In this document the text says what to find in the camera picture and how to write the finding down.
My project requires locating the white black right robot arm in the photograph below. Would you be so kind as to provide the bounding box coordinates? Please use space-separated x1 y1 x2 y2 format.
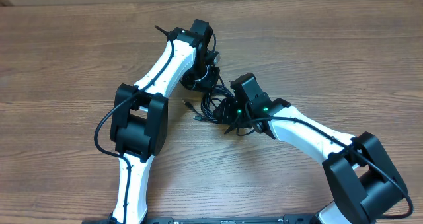
213 93 414 223

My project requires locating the black usb cable white plug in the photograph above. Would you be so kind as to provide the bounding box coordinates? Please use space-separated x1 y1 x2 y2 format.
192 75 234 124

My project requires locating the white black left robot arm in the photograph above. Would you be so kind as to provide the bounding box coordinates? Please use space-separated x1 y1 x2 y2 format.
94 19 219 223

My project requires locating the black usb cable silver plug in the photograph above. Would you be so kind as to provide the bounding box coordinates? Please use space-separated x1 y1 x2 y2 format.
183 85 221 124

